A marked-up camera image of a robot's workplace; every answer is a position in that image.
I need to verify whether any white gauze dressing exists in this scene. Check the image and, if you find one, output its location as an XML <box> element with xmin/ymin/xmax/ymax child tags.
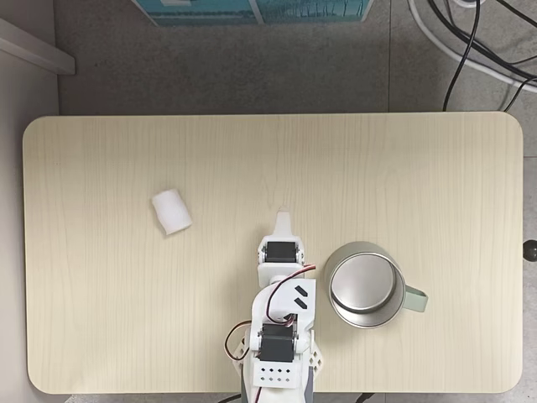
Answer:
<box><xmin>150</xmin><ymin>189</ymin><xmax>194</xmax><ymax>237</ymax></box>

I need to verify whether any steel cup green handle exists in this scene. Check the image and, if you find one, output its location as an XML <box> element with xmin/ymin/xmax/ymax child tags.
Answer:
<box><xmin>321</xmin><ymin>240</ymin><xmax>430</xmax><ymax>331</ymax></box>

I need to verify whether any teal printed box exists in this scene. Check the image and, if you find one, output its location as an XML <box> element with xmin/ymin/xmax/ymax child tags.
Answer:
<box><xmin>131</xmin><ymin>0</ymin><xmax>258</xmax><ymax>28</ymax></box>
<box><xmin>250</xmin><ymin>0</ymin><xmax>375</xmax><ymax>25</ymax></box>

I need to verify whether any black cable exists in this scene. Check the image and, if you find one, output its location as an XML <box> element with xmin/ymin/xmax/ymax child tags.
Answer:
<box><xmin>443</xmin><ymin>0</ymin><xmax>482</xmax><ymax>113</ymax></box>
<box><xmin>426</xmin><ymin>0</ymin><xmax>537</xmax><ymax>80</ymax></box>
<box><xmin>502</xmin><ymin>76</ymin><xmax>537</xmax><ymax>113</ymax></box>

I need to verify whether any white hose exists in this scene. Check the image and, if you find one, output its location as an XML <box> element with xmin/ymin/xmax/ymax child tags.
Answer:
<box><xmin>408</xmin><ymin>0</ymin><xmax>537</xmax><ymax>88</ymax></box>

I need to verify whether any white shelf ledge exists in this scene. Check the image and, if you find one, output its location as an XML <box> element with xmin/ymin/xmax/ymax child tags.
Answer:
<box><xmin>0</xmin><ymin>18</ymin><xmax>77</xmax><ymax>77</ymax></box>

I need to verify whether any red black servo wire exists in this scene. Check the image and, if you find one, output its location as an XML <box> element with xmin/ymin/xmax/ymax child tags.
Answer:
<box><xmin>266</xmin><ymin>263</ymin><xmax>318</xmax><ymax>327</ymax></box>

